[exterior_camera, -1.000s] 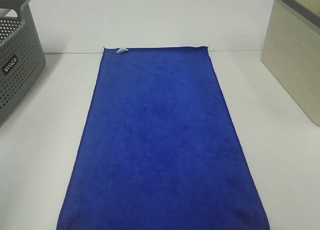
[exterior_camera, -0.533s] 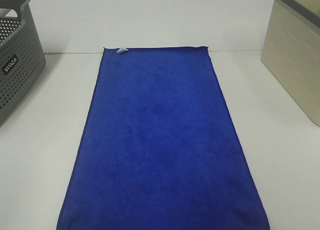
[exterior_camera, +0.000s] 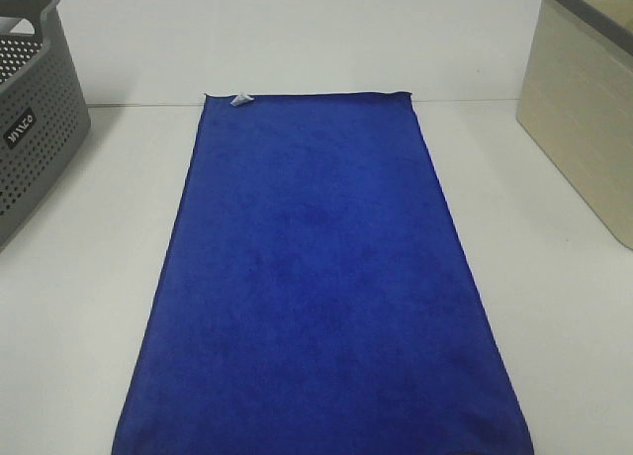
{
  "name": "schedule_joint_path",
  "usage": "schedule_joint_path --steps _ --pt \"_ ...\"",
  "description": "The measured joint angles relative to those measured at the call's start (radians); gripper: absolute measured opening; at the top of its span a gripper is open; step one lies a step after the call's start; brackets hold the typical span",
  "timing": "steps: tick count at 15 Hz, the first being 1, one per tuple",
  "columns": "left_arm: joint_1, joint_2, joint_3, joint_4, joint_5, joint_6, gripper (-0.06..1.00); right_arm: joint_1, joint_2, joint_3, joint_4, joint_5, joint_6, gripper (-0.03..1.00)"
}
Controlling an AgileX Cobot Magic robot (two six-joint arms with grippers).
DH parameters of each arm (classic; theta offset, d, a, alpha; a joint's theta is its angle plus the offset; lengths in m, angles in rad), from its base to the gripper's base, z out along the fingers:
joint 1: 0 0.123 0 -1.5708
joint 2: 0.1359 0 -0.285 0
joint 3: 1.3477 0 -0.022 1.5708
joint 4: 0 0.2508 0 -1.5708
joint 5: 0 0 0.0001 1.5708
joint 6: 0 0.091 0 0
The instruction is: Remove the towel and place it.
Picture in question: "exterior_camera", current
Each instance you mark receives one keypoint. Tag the blue microfiber towel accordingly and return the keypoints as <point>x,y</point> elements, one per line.
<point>315,297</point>

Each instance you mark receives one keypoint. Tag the beige storage box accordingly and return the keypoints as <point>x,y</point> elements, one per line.
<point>576,102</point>

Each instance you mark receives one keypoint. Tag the grey perforated plastic basket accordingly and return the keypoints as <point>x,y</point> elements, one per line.
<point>44,116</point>

